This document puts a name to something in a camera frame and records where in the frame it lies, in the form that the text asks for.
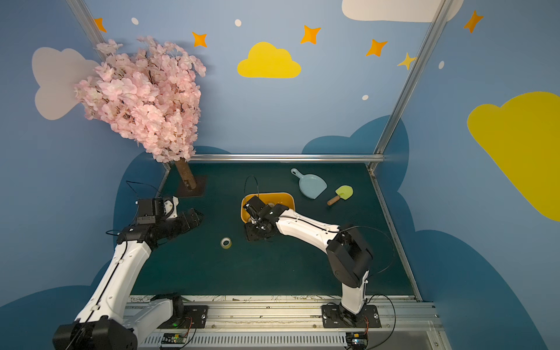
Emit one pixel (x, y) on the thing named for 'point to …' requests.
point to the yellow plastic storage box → (286, 199)
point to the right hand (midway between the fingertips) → (253, 232)
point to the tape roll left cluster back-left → (225, 243)
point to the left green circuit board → (173, 338)
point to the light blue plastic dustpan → (310, 185)
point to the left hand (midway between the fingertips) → (195, 218)
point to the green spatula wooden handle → (333, 200)
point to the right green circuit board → (356, 339)
